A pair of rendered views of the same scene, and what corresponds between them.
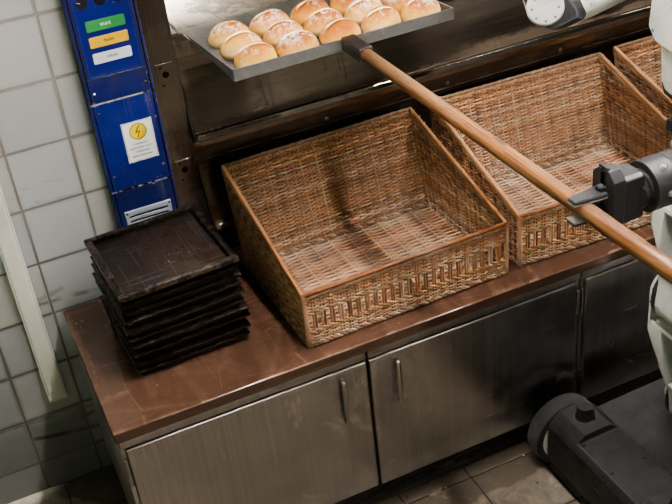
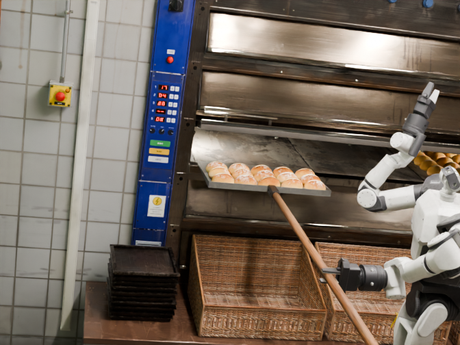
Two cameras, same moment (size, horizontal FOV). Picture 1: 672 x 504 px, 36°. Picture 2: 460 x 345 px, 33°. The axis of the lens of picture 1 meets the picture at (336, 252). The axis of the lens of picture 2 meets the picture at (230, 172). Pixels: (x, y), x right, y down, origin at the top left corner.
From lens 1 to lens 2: 112 cm
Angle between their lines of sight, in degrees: 18
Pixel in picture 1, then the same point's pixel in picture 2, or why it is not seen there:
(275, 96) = (233, 209)
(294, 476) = not seen: outside the picture
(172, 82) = (183, 183)
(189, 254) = (157, 266)
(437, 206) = (301, 299)
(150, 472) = not seen: outside the picture
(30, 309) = (70, 273)
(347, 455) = not seen: outside the picture
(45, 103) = (118, 172)
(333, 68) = (267, 206)
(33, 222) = (90, 228)
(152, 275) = (135, 268)
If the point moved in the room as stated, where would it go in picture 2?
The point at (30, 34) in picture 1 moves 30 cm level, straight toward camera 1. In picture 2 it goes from (124, 137) to (118, 156)
